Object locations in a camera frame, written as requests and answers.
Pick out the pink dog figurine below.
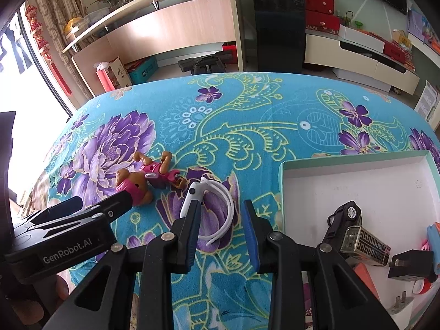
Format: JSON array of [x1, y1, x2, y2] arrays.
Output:
[[116, 150, 187, 206]]

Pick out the white power adapter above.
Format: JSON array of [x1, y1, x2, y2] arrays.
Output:
[[387, 291, 414, 315]]

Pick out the gold black patterned lighter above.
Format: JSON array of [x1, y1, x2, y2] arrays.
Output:
[[340, 226, 391, 267]]

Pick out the black power adapter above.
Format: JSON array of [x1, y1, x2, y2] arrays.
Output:
[[388, 249, 437, 283]]

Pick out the pink blue smartwatch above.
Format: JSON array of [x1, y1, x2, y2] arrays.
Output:
[[412, 239, 438, 295]]

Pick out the white smartwatch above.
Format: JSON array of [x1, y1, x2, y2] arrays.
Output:
[[180, 177, 235, 247]]

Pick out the black toy car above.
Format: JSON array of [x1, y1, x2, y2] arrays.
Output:
[[322, 200, 362, 251]]

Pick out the orange blue toy gun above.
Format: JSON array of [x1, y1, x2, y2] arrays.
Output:
[[427, 222, 440, 275]]

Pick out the person's left hand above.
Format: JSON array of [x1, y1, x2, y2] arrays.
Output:
[[11, 275, 69, 326]]

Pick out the green shallow cardboard tray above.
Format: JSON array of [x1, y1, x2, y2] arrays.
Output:
[[277, 149, 440, 330]]

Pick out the floral blue tablecloth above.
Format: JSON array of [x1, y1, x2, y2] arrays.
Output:
[[26, 73, 439, 329]]

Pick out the teal storage box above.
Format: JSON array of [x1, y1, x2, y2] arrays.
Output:
[[125, 56, 158, 85]]

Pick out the black exercise stepper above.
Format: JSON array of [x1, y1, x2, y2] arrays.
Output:
[[177, 51, 233, 75]]

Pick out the red hanging decoration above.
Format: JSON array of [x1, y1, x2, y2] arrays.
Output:
[[24, 4, 72, 96]]

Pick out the cream TV stand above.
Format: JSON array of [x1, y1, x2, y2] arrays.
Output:
[[304, 30, 420, 95]]

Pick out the black cabinet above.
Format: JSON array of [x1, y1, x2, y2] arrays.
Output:
[[253, 0, 306, 74]]

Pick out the white flat box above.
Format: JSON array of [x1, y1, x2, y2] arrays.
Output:
[[339, 25, 385, 53]]

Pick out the red gift box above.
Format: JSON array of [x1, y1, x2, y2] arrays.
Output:
[[305, 10, 340, 35]]

